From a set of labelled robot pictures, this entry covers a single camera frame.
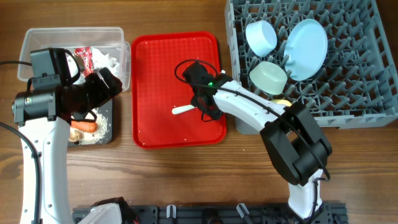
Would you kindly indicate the white tissue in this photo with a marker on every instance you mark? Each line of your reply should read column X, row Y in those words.
column 100, row 60

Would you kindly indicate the light green bowl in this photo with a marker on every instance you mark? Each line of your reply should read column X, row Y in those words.
column 268, row 77

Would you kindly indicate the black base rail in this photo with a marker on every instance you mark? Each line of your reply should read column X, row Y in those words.
column 330, row 213

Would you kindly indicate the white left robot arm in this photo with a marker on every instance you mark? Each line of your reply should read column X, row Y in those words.
column 43, row 116

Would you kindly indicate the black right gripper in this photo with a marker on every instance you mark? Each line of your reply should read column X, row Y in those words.
column 203, row 101

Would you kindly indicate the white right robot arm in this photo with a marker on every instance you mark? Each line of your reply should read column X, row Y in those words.
column 296, row 145

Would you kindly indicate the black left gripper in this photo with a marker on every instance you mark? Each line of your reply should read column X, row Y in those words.
column 103, row 94

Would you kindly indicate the black plastic tray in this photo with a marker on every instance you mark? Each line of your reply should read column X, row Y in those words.
column 107, row 110

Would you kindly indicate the red snack wrapper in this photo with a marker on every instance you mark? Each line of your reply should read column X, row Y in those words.
column 85, row 53

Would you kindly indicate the orange carrot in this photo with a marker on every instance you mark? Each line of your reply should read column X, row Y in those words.
column 88, row 127

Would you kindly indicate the light blue bowl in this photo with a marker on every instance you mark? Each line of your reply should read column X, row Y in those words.
column 261, row 38

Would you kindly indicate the light blue plate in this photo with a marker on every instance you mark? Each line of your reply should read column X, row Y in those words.
column 306, row 48

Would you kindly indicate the white rice pile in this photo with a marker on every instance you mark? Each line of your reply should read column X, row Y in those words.
column 99, row 136

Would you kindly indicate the red serving tray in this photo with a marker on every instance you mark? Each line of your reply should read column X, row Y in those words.
column 156, row 62

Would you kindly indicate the yellow plastic cup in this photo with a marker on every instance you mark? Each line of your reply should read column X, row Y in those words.
column 282, row 102

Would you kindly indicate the grey dishwasher rack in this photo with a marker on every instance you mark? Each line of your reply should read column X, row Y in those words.
column 356, row 87

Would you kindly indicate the brown food scrap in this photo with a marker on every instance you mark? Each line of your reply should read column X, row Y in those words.
column 76, row 136

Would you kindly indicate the white plastic spoon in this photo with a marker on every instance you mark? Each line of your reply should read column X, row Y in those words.
column 182, row 109

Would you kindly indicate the clear plastic waste bin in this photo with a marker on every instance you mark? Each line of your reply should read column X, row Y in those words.
column 109, row 40

